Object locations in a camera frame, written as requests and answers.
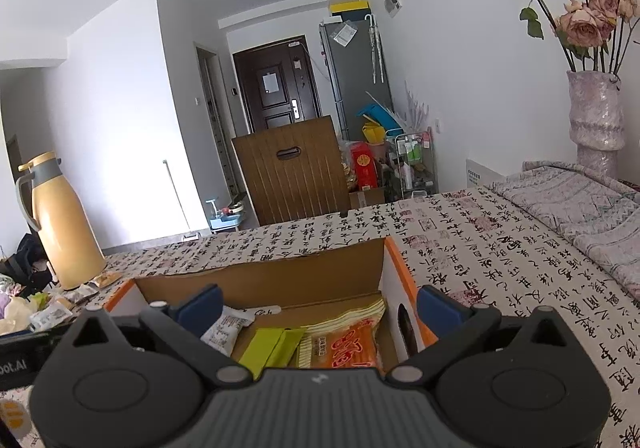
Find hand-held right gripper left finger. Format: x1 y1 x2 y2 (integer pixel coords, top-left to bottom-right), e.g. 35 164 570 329
65 284 253 390

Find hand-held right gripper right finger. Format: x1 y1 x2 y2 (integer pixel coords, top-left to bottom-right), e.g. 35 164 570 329
389 284 581 389

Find white barcode snack packet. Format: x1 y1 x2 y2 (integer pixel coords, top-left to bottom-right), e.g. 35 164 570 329
201 305 256 355

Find short green snack packet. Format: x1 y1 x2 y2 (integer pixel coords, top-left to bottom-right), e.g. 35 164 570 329
239 326 307 380

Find orange snack packet yellow border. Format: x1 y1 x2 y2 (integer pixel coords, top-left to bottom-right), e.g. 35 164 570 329
300 295 389 372

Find red cardboard box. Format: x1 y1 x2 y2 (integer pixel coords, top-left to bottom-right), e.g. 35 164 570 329
103 237 442 380

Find cream plastic bag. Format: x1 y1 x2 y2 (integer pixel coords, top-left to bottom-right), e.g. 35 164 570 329
0 295 32 335

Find calligraphy printed tablecloth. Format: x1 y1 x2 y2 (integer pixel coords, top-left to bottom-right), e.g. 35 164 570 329
0 188 640 448

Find black bag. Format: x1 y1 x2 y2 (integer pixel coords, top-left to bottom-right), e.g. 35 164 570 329
0 233 57 299

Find brown cardboard carton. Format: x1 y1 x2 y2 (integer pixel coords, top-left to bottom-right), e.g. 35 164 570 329
348 187 386 209

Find yellow thermos jug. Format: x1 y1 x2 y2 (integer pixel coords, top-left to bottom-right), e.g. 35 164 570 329
15 151 107 291

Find metal utility cart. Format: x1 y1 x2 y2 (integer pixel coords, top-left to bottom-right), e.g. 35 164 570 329
394 129 437 202

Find red gift box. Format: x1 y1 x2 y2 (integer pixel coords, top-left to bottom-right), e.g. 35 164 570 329
350 142 380 192

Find wooden chair back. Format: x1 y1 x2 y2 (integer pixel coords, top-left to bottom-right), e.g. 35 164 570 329
231 115 351 228

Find grey folded blanket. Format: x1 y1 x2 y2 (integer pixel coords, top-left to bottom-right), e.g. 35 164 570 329
490 160 640 300

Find white decorative fronds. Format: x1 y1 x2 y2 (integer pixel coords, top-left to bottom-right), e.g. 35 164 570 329
404 83 432 130

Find dark brown door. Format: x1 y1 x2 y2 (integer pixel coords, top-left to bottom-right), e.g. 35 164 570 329
232 34 324 136

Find pink textured vase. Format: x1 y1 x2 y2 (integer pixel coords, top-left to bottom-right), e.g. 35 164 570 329
566 70 626 179

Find grey refrigerator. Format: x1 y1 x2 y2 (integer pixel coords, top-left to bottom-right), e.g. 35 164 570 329
319 15 396 142

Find clear hanging umbrella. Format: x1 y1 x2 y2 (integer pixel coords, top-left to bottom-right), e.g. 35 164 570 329
365 14 385 84

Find yellow and black box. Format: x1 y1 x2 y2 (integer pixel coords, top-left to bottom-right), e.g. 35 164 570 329
328 0 371 14

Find dried pink roses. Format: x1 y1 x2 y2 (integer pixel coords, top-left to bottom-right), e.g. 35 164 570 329
470 0 640 77

